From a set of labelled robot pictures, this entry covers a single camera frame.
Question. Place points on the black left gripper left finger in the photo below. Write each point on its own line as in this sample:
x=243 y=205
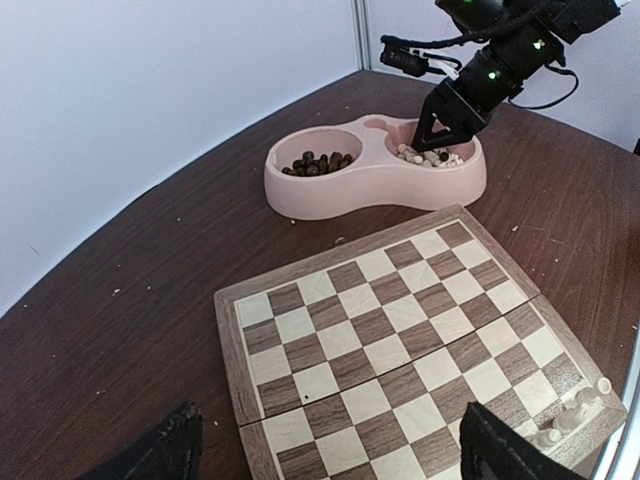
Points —
x=170 y=450

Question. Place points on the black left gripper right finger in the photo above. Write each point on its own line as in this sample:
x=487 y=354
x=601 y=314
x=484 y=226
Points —
x=490 y=449

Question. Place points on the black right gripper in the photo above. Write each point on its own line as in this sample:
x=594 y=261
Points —
x=458 y=109

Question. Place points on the white bishop piece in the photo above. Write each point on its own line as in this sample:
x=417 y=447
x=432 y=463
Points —
x=545 y=439

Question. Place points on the white knight piece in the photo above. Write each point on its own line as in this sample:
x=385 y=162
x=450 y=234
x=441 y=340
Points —
x=571 y=419

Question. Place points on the white rook piece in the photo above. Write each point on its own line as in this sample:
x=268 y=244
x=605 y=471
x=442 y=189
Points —
x=594 y=394

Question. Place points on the pink double bowl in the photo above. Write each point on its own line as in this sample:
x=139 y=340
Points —
x=376 y=177

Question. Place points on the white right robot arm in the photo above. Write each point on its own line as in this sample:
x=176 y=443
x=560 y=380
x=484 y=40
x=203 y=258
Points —
x=517 y=39

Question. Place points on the white chess pieces pile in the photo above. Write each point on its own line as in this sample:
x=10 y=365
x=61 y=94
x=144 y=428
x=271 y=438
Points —
x=438 y=158

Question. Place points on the dark chess pieces pile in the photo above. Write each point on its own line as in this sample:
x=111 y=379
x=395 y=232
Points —
x=309 y=165

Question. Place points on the wooden chess board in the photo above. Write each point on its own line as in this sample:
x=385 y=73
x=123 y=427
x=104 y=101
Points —
x=359 y=362

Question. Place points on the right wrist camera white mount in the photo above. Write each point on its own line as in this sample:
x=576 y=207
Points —
x=416 y=61

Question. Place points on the right aluminium frame post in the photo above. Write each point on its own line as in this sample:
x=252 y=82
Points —
x=360 y=17

